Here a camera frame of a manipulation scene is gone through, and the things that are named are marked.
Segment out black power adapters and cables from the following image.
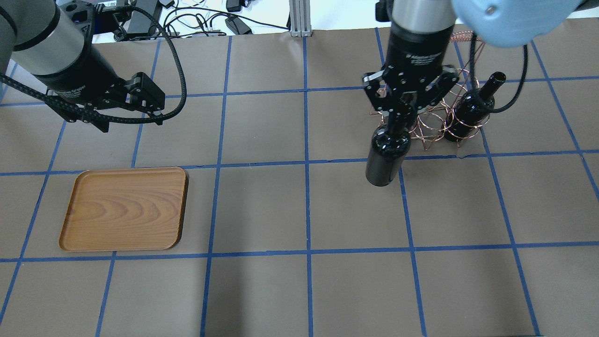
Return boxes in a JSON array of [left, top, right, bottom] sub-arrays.
[[56, 0, 291, 42]]

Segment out copper wire wine basket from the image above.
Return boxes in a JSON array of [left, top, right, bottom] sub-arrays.
[[368, 30, 489, 153]]

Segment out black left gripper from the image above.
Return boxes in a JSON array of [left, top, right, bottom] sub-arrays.
[[44, 56, 165, 132]]

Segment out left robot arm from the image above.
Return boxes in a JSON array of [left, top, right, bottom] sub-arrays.
[[1, 0, 165, 132]]

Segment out black braided left cable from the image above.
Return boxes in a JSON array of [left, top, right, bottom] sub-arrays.
[[0, 4, 188, 125]]

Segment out dark wine bottle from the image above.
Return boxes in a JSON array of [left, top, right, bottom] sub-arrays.
[[365, 96, 418, 187], [443, 71, 506, 142]]

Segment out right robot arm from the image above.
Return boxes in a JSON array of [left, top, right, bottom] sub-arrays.
[[362, 0, 598, 121]]

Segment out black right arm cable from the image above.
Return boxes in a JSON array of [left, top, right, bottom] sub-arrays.
[[470, 33, 529, 114]]

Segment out wooden tray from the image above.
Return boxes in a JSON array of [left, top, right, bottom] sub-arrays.
[[58, 167, 188, 252]]

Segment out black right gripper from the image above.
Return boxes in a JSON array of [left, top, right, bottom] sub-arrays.
[[362, 23, 458, 123]]

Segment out aluminium frame post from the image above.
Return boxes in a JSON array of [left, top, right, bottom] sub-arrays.
[[289, 0, 313, 37]]

